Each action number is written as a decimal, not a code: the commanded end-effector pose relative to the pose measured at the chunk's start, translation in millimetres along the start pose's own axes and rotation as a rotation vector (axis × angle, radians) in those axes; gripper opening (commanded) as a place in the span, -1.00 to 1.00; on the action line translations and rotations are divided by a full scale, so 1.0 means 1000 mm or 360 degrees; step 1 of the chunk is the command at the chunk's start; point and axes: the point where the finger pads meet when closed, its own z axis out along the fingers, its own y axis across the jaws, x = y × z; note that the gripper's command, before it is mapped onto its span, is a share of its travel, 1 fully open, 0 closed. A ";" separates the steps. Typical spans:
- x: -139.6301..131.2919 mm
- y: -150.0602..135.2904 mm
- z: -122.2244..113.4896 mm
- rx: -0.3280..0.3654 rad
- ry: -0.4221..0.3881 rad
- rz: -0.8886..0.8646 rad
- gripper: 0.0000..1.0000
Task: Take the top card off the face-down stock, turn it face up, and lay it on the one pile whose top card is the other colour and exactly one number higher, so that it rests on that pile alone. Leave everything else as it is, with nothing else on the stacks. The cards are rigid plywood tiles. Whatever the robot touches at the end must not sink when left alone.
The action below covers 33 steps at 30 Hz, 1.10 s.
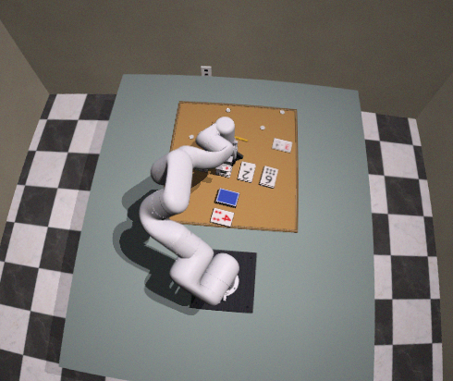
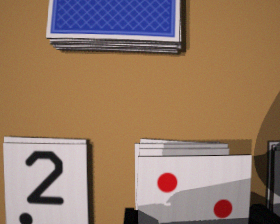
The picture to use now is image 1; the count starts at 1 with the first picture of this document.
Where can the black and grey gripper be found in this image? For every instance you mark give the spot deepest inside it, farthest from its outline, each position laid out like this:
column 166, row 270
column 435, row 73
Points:
column 236, row 155

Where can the dark blue card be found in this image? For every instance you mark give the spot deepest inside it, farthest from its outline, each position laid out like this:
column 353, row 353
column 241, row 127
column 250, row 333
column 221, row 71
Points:
column 228, row 197

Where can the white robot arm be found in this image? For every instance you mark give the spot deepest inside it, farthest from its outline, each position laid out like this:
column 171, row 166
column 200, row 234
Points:
column 195, row 256

